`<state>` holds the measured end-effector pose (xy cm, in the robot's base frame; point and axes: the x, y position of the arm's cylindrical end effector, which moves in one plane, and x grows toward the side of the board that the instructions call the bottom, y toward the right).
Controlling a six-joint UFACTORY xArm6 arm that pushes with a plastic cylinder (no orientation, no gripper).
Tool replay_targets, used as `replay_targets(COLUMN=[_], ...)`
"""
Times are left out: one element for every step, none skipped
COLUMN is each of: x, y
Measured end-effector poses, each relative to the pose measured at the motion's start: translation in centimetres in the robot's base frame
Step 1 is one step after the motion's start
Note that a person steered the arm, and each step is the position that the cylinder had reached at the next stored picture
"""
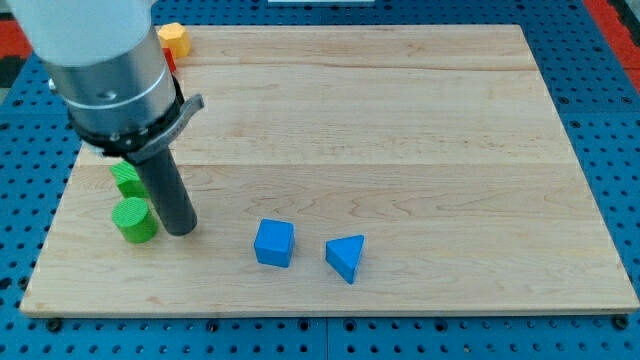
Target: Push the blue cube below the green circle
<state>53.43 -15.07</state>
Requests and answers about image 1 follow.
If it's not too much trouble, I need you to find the blue cube block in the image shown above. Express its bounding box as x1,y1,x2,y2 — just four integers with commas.
254,219,295,268

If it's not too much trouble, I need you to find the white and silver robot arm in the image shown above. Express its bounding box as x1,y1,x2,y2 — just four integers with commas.
8,0,204,163

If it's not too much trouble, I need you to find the light wooden board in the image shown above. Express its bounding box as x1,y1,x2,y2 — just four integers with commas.
21,25,639,318

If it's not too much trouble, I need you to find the blue triangular prism block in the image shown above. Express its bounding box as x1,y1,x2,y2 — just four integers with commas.
325,235,365,284

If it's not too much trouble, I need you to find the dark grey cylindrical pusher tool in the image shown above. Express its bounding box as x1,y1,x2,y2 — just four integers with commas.
134,148,197,236

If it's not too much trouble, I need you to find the green cylinder block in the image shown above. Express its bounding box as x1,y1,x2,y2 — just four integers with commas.
111,197,158,244

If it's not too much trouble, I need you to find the red block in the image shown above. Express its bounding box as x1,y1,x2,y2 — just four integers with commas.
163,48,177,74

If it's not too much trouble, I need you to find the green star block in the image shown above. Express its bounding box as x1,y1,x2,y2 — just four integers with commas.
109,161,149,198

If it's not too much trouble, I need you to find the yellow hexagon block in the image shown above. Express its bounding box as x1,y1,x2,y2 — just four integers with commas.
157,22,191,58

